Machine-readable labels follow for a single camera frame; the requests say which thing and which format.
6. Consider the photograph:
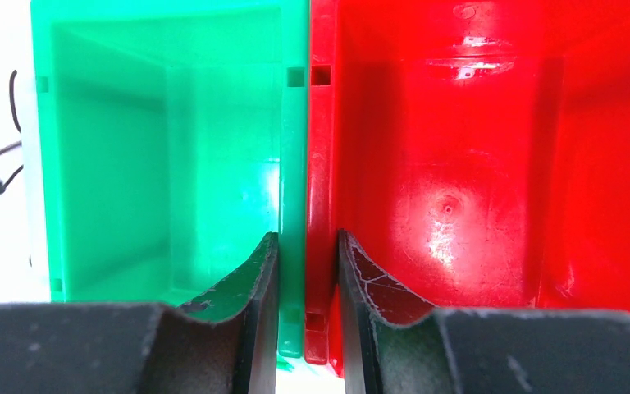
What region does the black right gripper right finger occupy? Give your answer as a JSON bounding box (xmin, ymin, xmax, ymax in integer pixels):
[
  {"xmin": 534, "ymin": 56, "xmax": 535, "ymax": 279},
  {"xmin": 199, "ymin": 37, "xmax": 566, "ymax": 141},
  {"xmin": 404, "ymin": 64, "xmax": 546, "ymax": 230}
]
[{"xmin": 338, "ymin": 230, "xmax": 630, "ymax": 393}]

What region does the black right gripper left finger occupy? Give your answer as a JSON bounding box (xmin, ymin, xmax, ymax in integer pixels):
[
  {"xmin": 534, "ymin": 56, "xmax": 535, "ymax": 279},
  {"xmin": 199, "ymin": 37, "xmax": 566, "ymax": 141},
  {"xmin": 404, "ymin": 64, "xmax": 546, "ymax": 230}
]
[{"xmin": 0, "ymin": 232, "xmax": 279, "ymax": 393}]

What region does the clear plastic bin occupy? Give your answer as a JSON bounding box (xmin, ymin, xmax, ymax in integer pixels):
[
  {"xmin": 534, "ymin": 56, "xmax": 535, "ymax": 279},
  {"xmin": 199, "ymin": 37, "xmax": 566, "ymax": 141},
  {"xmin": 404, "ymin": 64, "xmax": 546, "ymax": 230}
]
[{"xmin": 18, "ymin": 90, "xmax": 49, "ymax": 284}]

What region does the green plastic bin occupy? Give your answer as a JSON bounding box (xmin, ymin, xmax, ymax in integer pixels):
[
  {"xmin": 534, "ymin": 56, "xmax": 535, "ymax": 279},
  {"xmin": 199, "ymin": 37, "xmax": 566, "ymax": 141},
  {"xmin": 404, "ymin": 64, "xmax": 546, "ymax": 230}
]
[{"xmin": 30, "ymin": 1, "xmax": 310, "ymax": 358}]

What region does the red plastic bin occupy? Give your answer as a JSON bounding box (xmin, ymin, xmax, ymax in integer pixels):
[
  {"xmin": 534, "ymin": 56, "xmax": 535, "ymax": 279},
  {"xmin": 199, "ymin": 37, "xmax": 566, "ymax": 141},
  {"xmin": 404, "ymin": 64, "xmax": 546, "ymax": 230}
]
[{"xmin": 303, "ymin": 1, "xmax": 630, "ymax": 373}]

